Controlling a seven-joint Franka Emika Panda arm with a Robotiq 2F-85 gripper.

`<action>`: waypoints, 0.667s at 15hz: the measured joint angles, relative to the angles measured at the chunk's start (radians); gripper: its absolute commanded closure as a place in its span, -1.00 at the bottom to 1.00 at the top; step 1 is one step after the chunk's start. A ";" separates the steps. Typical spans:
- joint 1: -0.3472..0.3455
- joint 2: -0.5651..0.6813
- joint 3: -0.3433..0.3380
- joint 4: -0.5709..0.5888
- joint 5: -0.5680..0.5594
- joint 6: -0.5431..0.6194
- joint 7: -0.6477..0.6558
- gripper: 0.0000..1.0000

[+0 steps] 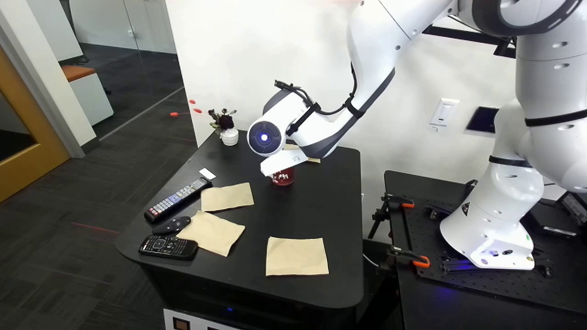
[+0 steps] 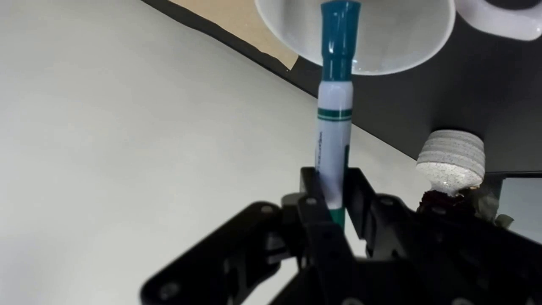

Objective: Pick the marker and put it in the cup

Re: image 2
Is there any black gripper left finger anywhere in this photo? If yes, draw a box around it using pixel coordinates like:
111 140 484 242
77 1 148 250
138 166 362 305

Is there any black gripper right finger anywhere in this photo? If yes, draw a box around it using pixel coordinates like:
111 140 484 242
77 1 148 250
340 166 542 305

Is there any teal and white marker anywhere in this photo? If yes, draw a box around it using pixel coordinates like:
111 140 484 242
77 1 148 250
311 0 363 230

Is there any small white flower vase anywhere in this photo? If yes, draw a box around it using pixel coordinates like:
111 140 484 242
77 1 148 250
414 128 514 228

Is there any red mug white inside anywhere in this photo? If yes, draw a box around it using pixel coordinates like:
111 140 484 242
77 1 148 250
252 0 542 78

